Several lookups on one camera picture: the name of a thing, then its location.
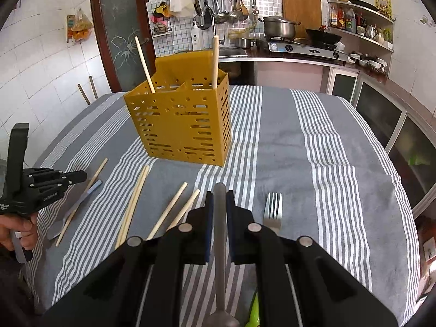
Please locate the row of metal ladles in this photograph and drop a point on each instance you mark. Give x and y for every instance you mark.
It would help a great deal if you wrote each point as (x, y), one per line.
(221, 6)

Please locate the dark wooden glass door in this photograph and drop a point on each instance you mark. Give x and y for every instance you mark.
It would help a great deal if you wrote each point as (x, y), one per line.
(119, 24)

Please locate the white cloth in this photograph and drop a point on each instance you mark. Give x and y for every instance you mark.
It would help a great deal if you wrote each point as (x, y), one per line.
(180, 6)

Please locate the orange plastic bag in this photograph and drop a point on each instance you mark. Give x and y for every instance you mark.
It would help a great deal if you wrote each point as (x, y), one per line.
(81, 25)

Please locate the thin wooden stick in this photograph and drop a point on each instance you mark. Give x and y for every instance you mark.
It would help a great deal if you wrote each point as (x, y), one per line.
(94, 87)
(84, 94)

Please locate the wooden chopstick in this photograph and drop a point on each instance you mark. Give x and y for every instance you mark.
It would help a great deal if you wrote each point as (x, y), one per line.
(185, 207)
(98, 172)
(133, 198)
(144, 64)
(138, 197)
(169, 207)
(214, 61)

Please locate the wooden cutting board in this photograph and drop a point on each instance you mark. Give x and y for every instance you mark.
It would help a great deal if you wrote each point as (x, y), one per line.
(301, 6)

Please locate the corner wall shelf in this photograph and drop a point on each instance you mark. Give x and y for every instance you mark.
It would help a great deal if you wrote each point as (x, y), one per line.
(371, 40)

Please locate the steel gas stove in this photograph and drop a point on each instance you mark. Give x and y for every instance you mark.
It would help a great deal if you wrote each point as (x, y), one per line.
(306, 50)

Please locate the stack of steel bowls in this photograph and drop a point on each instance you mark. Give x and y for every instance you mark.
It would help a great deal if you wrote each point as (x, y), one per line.
(369, 62)

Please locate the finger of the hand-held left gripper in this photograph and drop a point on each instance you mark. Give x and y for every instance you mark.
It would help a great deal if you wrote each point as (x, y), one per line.
(41, 171)
(76, 177)

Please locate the white soap bottle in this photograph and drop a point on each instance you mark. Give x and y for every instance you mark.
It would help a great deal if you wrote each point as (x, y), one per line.
(196, 37)

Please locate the large steel pot with lid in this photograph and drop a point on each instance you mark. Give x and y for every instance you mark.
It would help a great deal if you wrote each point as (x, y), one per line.
(279, 27)

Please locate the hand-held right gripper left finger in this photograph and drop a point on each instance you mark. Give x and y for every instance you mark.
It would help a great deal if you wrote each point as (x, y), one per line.
(208, 224)

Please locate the wall hooks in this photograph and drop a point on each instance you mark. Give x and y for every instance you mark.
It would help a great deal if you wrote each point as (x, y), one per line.
(425, 20)

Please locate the yellow perforated cutlery holder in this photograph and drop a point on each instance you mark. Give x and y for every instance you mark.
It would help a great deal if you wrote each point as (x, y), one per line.
(184, 126)

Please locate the small scrub brush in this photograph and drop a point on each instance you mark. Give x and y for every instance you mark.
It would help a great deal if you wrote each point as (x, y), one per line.
(70, 29)

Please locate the yellow wall poster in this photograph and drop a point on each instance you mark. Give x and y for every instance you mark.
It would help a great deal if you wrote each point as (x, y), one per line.
(384, 6)

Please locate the metal fork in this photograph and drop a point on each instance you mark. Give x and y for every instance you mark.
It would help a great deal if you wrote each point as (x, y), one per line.
(272, 211)

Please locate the row of condiment bottles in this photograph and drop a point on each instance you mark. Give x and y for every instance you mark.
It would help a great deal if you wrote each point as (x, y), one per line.
(350, 20)

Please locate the grey striped tablecloth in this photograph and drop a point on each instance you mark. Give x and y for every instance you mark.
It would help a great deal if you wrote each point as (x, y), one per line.
(279, 143)

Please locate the steel sink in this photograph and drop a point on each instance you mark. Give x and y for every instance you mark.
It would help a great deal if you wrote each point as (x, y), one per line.
(231, 52)

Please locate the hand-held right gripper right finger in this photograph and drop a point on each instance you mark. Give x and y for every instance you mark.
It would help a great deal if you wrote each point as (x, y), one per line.
(231, 224)

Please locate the metal kitchen faucet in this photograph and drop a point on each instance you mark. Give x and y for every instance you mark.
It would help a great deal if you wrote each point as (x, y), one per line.
(207, 12)

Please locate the small steel pot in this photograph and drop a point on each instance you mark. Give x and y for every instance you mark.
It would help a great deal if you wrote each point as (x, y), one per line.
(243, 42)

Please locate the yellow and pink scrubbers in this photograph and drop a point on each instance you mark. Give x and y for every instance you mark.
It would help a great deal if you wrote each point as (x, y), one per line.
(161, 10)

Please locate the black frying pan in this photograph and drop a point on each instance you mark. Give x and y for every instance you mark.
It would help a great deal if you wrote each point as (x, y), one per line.
(364, 4)

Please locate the black wok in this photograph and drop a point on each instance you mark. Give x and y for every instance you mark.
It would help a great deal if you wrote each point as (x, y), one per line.
(323, 36)

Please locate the person's left hand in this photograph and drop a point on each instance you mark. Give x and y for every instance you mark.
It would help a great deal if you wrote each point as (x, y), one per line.
(25, 225)

